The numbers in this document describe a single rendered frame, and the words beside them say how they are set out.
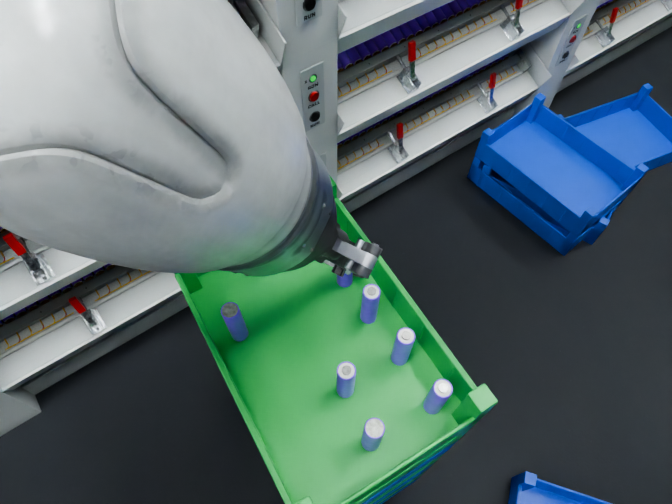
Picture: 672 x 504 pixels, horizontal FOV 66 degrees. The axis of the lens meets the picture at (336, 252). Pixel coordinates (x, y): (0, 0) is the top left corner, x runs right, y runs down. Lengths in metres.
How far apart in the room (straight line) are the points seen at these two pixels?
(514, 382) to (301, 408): 0.65
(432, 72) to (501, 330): 0.54
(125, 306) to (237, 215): 0.85
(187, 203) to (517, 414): 0.98
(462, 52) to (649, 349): 0.72
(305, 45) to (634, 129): 1.07
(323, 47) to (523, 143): 0.69
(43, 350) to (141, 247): 0.89
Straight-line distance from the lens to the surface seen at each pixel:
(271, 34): 0.75
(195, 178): 0.16
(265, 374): 0.56
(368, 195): 1.24
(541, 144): 1.36
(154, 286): 1.03
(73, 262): 0.87
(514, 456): 1.08
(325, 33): 0.78
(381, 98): 0.99
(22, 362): 1.06
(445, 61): 1.08
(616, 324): 1.25
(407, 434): 0.55
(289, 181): 0.20
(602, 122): 1.60
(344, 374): 0.49
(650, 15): 1.75
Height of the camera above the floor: 1.01
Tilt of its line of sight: 59 degrees down
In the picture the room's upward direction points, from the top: straight up
